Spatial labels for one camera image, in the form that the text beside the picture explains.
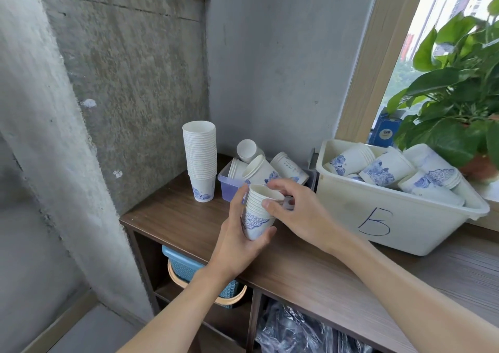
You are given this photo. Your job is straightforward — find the short stack blue-print paper cups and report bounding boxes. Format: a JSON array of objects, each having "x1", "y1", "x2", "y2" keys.
[{"x1": 241, "y1": 184, "x2": 285, "y2": 242}]

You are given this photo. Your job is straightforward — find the terracotta plant pot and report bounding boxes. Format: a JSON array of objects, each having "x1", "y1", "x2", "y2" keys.
[{"x1": 457, "y1": 152, "x2": 499, "y2": 184}]

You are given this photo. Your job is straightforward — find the person's right forearm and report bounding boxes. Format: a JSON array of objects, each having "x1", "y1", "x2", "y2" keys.
[{"x1": 327, "y1": 229, "x2": 499, "y2": 353}]

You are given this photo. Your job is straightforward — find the blue-pattern paper cup stack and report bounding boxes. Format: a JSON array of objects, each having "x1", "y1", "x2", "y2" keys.
[{"x1": 398, "y1": 166, "x2": 463, "y2": 206}]

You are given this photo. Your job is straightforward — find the person's left forearm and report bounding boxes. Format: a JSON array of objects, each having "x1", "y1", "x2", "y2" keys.
[{"x1": 116, "y1": 265, "x2": 235, "y2": 353}]

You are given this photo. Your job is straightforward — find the person's left hand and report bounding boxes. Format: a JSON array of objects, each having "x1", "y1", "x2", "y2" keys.
[{"x1": 207, "y1": 183, "x2": 278, "y2": 280}]

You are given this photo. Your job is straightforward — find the paper cup stack small print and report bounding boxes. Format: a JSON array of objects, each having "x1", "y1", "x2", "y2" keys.
[{"x1": 270, "y1": 152, "x2": 310, "y2": 184}]

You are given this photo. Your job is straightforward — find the clear crumpled plastic bags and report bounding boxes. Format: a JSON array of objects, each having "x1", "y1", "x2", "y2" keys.
[{"x1": 255, "y1": 299, "x2": 377, "y2": 353}]

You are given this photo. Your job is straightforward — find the green leafy potted plant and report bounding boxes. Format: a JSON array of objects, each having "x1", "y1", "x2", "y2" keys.
[{"x1": 387, "y1": 0, "x2": 499, "y2": 169}]

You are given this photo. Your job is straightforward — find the brown wooden shelf cabinet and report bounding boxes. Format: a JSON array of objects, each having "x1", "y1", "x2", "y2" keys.
[{"x1": 119, "y1": 153, "x2": 499, "y2": 353}]

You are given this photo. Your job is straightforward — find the wooden window frame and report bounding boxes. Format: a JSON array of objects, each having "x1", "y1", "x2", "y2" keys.
[{"x1": 334, "y1": 0, "x2": 431, "y2": 144}]

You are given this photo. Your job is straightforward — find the plastic-wrapped sleeve of cups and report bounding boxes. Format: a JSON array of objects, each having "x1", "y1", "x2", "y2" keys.
[{"x1": 403, "y1": 143, "x2": 481, "y2": 209}]

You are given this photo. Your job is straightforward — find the plain white paper cup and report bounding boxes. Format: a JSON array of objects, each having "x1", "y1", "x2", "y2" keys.
[{"x1": 237, "y1": 139, "x2": 266, "y2": 164}]

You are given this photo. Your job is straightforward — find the small purple plastic bin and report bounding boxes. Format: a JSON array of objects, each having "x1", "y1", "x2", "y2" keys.
[{"x1": 217, "y1": 158, "x2": 311, "y2": 211}]

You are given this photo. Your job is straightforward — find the tall stack of paper cups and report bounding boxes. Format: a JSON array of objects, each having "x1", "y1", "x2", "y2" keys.
[{"x1": 182, "y1": 121, "x2": 218, "y2": 203}]

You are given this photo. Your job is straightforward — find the blue basket with beige handle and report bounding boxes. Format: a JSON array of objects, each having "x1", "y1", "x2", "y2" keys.
[{"x1": 161, "y1": 245, "x2": 248, "y2": 309}]

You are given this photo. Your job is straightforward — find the blue cardboard box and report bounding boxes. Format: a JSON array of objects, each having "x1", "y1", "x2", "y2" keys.
[{"x1": 367, "y1": 106, "x2": 404, "y2": 149}]

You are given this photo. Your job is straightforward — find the large white plastic bin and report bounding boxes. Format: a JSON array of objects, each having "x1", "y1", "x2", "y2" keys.
[{"x1": 315, "y1": 138, "x2": 490, "y2": 257}]

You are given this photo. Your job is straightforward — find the person's right hand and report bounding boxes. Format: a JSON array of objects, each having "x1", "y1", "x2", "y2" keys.
[{"x1": 262, "y1": 178, "x2": 344, "y2": 254}]

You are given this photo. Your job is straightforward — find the white paper cup stack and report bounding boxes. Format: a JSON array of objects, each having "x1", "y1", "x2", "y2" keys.
[{"x1": 227, "y1": 157, "x2": 250, "y2": 180}]

